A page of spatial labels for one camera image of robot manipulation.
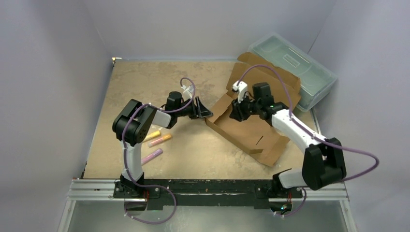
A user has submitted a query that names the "purple highlighter marker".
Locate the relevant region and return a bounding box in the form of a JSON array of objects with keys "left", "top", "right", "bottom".
[{"left": 141, "top": 148, "right": 163, "bottom": 165}]

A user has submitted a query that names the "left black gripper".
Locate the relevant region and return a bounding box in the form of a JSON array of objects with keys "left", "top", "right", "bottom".
[{"left": 175, "top": 97, "right": 212, "bottom": 119}]

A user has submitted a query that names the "brown cardboard box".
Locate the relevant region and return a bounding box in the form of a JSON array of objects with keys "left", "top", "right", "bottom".
[{"left": 206, "top": 52, "right": 301, "bottom": 166}]

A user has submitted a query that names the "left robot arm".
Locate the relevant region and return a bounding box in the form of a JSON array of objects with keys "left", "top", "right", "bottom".
[{"left": 112, "top": 91, "right": 213, "bottom": 198}]

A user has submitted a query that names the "translucent green plastic toolbox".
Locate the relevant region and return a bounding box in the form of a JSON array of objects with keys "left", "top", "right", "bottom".
[{"left": 248, "top": 32, "right": 337, "bottom": 112}]

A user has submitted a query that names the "yellow highlighter marker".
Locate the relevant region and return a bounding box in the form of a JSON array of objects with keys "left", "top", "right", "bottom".
[{"left": 143, "top": 130, "right": 161, "bottom": 142}]

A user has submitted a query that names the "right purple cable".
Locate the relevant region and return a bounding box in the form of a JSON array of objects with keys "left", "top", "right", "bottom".
[{"left": 237, "top": 64, "right": 380, "bottom": 183}]

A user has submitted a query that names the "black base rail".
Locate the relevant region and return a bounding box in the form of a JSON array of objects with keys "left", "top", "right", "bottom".
[{"left": 113, "top": 179, "right": 303, "bottom": 210}]

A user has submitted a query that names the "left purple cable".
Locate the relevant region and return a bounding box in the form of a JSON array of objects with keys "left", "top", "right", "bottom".
[{"left": 121, "top": 77, "right": 196, "bottom": 189}]

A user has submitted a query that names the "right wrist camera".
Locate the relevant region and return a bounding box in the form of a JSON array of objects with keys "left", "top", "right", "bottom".
[{"left": 232, "top": 80, "right": 248, "bottom": 103}]

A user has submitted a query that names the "aluminium frame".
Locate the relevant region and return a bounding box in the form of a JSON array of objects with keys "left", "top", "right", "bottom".
[{"left": 58, "top": 179, "right": 356, "bottom": 232}]

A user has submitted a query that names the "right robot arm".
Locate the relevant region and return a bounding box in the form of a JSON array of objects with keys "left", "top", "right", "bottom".
[{"left": 230, "top": 81, "right": 347, "bottom": 197}]

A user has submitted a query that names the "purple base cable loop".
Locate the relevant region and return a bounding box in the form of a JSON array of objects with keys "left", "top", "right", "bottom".
[{"left": 123, "top": 185, "right": 178, "bottom": 225}]

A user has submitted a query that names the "orange pink highlighter marker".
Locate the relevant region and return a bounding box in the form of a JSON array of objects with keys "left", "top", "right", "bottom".
[{"left": 148, "top": 134, "right": 172, "bottom": 147}]

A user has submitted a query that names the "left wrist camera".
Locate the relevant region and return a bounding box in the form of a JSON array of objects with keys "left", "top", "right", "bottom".
[{"left": 181, "top": 85, "right": 195, "bottom": 100}]

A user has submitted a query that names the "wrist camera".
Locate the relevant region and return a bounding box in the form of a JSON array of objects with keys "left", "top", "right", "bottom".
[
  {"left": 181, "top": 85, "right": 195, "bottom": 100},
  {"left": 232, "top": 80, "right": 248, "bottom": 103}
]

